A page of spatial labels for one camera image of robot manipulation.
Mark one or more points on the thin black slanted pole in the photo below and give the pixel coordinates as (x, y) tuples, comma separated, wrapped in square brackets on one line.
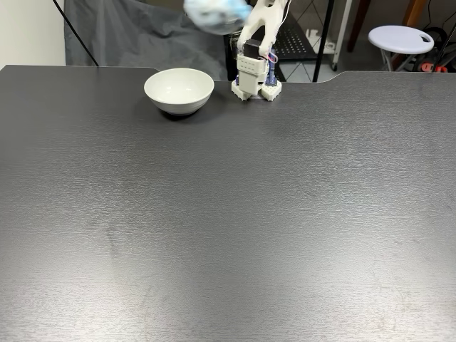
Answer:
[(76, 33)]

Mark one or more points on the white round stool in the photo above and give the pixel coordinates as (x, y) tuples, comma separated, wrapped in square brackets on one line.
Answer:
[(399, 39)]

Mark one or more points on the white bowl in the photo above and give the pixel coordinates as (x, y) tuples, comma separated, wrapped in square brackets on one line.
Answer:
[(178, 90)]

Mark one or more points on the grey cloth backdrop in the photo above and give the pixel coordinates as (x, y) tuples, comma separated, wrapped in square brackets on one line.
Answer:
[(142, 46)]

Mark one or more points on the blue table clamp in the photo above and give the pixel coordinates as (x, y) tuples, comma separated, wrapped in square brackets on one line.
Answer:
[(271, 73)]

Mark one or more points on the black perforated shelf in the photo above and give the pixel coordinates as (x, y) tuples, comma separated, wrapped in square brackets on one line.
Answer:
[(301, 39)]

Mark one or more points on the brown wooden leg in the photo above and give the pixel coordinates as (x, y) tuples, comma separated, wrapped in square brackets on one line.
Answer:
[(358, 25)]

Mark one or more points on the black upright pole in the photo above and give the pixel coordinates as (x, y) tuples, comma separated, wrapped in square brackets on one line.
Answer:
[(322, 39)]

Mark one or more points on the skyblue plush doll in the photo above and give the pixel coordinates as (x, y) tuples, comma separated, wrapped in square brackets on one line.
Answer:
[(213, 16)]

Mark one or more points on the white cart frame post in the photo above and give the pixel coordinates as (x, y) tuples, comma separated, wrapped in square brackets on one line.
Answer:
[(341, 32)]

